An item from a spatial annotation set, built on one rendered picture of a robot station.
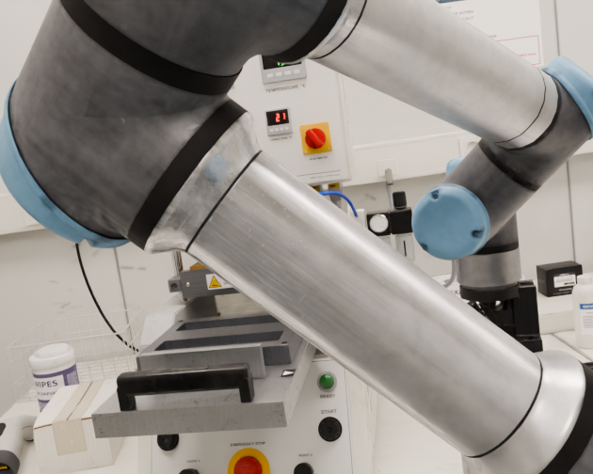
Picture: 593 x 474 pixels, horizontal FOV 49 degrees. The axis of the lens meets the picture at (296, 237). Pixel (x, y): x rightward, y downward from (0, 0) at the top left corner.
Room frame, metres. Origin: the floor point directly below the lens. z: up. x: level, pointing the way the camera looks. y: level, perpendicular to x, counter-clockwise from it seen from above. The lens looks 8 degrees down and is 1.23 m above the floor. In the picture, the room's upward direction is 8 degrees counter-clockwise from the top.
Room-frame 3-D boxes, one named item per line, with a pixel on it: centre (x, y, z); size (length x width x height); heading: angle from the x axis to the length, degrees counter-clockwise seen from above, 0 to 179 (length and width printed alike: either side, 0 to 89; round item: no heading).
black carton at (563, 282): (1.52, -0.62, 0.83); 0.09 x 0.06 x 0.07; 90
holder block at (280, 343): (0.86, 0.11, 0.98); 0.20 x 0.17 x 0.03; 80
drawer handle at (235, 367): (0.68, 0.14, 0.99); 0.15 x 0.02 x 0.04; 80
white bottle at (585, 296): (1.27, -0.56, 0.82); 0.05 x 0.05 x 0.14
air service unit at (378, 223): (1.21, -0.18, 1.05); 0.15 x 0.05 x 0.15; 80
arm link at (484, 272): (0.76, -0.22, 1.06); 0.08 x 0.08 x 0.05
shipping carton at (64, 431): (1.11, 0.42, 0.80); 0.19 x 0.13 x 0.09; 1
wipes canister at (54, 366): (1.26, 0.52, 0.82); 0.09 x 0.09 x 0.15
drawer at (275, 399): (0.82, 0.12, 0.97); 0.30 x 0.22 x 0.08; 170
